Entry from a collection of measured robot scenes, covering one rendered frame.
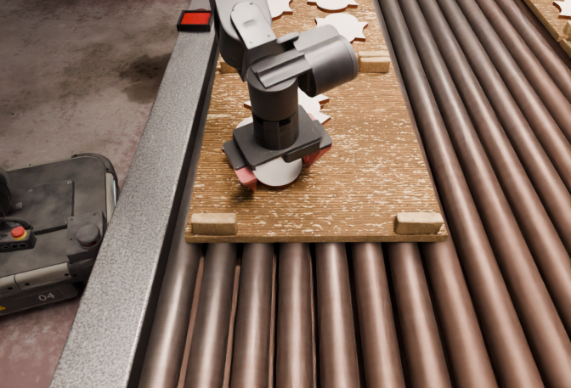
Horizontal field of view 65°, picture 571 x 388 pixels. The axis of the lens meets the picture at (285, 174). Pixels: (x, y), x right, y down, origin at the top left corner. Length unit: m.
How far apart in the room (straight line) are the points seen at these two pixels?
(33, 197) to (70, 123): 0.81
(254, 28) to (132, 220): 0.33
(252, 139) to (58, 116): 2.06
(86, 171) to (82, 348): 1.29
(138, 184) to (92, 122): 1.76
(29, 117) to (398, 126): 2.15
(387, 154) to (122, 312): 0.44
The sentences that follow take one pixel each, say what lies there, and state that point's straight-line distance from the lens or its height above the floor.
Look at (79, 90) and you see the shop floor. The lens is 2.74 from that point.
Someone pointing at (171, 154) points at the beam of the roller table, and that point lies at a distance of 0.76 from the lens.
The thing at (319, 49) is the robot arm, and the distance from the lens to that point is 0.53.
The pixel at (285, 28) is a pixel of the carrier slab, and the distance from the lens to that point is 1.05.
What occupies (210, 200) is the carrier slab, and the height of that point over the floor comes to 0.94.
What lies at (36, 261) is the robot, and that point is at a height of 0.24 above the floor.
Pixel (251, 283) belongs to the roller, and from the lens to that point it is 0.58.
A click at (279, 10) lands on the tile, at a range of 1.11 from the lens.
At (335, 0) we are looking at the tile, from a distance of 1.16.
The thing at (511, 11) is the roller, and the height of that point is 0.91.
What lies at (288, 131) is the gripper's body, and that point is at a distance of 0.54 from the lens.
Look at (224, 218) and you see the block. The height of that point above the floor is 0.96.
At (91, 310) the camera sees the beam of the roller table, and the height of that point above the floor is 0.92.
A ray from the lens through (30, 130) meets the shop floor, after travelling 2.56.
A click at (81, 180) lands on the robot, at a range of 1.80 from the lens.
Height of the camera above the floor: 1.41
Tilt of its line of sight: 45 degrees down
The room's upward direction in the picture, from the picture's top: straight up
